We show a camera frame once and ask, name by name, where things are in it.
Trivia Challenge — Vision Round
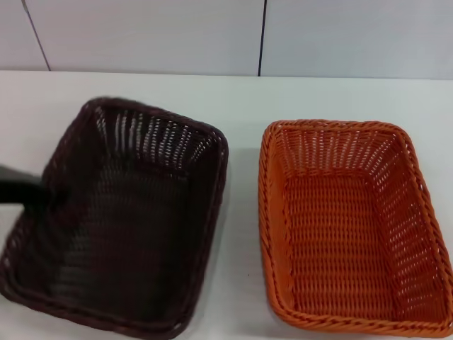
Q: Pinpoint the orange woven basket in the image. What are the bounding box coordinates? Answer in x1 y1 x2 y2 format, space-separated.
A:
258 119 453 340

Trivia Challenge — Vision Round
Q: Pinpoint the dark brown woven basket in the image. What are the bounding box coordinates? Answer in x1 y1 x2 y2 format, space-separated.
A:
0 97 230 340

